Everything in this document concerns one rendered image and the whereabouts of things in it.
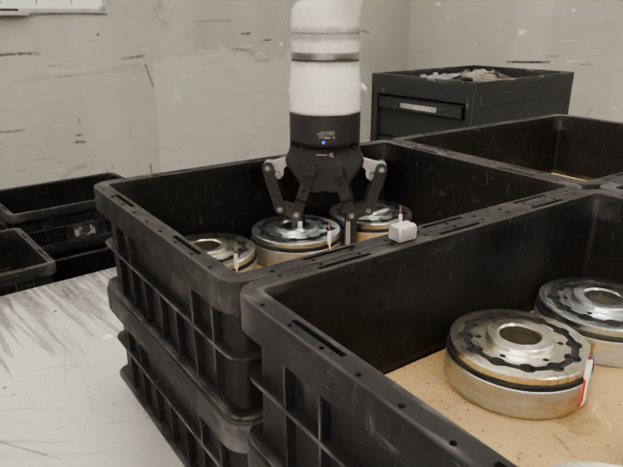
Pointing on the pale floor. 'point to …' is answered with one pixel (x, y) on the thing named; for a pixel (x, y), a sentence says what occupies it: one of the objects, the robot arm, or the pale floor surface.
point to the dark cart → (463, 99)
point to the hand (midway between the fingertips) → (324, 235)
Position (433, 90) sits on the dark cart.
